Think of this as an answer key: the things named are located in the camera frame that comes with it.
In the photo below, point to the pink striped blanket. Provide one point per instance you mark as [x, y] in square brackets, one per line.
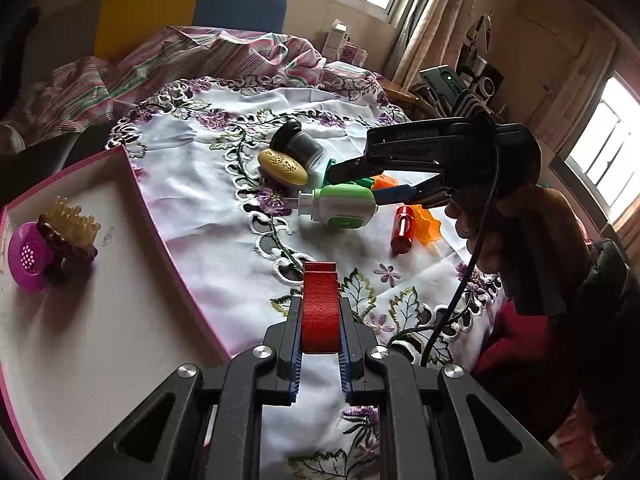
[200, 55]

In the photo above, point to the black stereo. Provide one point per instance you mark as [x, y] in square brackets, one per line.
[480, 77]

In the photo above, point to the person's red garment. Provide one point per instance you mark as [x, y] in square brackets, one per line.
[525, 360]

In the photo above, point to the blue headboard panel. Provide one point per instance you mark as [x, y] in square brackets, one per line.
[240, 7]

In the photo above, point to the side window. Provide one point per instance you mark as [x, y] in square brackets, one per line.
[607, 150]

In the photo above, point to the green plastic block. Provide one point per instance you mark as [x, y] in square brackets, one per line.
[331, 167]

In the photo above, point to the pink and white tray box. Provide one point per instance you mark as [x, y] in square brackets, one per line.
[100, 320]

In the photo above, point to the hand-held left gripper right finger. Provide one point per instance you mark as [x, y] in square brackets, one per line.
[345, 375]

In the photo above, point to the green and white bottle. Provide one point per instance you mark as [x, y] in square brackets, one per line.
[345, 205]

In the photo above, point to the wooden nightstand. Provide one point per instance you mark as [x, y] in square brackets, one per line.
[400, 92]

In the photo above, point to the yellow oval patterned case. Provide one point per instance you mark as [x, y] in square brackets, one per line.
[282, 166]

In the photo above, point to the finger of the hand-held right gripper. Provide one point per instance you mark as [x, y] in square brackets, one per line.
[350, 170]
[400, 194]

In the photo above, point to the person's right hand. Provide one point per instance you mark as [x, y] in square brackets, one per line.
[530, 230]

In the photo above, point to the yellow headboard panel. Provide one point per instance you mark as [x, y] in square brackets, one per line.
[145, 15]

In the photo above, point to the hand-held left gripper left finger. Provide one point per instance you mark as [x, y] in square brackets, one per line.
[296, 375]

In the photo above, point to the pink printed carton box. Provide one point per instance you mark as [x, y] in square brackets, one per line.
[355, 54]

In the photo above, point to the white carton box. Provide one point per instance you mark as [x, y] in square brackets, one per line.
[334, 37]

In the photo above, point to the red lipstick tube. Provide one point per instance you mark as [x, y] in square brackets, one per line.
[402, 230]

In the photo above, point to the orange flat notched piece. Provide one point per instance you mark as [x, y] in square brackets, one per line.
[430, 225]

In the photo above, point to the beige curtain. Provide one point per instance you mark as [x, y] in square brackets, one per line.
[435, 15]

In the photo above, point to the magenta round toy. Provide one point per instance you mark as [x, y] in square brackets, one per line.
[27, 255]

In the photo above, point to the white floral embroidered tablecloth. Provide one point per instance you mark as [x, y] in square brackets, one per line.
[210, 220]

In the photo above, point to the red u-shaped block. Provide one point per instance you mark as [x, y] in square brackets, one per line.
[320, 310]

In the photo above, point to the dark cloth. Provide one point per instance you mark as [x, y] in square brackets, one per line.
[50, 160]

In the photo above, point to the brown and yellow massage brush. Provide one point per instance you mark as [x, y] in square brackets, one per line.
[67, 230]

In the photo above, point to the black jar with lid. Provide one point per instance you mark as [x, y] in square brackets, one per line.
[302, 145]

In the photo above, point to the orange cube block cluster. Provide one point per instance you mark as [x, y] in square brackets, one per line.
[386, 181]

